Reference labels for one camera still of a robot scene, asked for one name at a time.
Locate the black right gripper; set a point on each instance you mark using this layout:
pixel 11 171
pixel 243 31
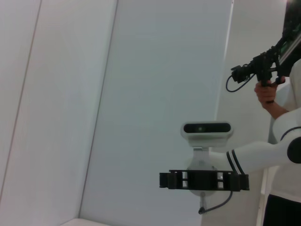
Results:
pixel 202 180

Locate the black handheld camera rig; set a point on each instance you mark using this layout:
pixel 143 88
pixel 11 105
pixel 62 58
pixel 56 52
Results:
pixel 263 62

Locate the person forearm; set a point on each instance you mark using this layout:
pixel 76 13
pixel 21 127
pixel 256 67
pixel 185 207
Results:
pixel 276 112

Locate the person bare hand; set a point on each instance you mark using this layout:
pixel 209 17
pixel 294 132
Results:
pixel 266 94

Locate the black trousers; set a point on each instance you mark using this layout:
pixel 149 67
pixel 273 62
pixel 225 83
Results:
pixel 284 212

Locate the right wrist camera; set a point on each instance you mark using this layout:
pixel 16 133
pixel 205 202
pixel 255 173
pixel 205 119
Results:
pixel 207 131

